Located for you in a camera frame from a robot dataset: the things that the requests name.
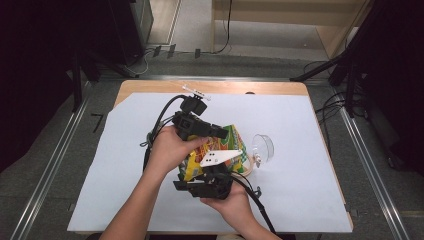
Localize left hand-held gripper cable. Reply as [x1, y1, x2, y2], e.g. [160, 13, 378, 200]
[139, 94, 188, 171]

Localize metal floor rail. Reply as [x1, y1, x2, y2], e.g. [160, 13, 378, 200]
[333, 87, 413, 240]
[9, 96, 91, 240]

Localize hanging black cable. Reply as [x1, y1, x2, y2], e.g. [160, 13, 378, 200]
[213, 0, 233, 55]

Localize black metal stand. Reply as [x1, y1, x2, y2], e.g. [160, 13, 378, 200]
[68, 46, 138, 113]
[289, 0, 378, 118]

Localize white floor cable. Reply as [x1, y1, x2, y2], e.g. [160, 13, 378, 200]
[128, 48, 158, 76]

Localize person's right hand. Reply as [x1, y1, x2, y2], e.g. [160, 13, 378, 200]
[199, 182, 258, 231]

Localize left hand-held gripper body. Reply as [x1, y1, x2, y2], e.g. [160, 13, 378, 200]
[171, 84, 214, 142]

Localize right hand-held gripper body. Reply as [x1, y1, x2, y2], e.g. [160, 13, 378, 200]
[186, 149, 244, 200]

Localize hand-held gripper cable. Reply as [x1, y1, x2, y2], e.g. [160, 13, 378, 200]
[139, 94, 188, 171]
[231, 174, 278, 234]

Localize person's left hand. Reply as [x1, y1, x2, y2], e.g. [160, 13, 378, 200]
[143, 125, 209, 179]

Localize black tape corner mark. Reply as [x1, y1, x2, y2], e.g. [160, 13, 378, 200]
[91, 113, 105, 134]

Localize black floor cables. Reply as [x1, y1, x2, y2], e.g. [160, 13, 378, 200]
[303, 59, 355, 148]

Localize black cabinet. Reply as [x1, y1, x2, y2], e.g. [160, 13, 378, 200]
[109, 0, 154, 66]

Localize clear glass cup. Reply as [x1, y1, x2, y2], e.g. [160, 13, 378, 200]
[238, 133, 275, 178]

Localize light wooden shelf unit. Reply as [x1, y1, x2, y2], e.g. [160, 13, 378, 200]
[210, 0, 371, 60]

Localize black curtain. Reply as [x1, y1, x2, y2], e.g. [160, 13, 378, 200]
[0, 0, 83, 173]
[353, 0, 424, 174]

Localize right hand-held gripper cable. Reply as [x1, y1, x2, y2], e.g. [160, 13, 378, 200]
[231, 174, 278, 234]

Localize yellow spouted seasoning pouch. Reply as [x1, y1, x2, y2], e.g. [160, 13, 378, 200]
[178, 124, 248, 183]

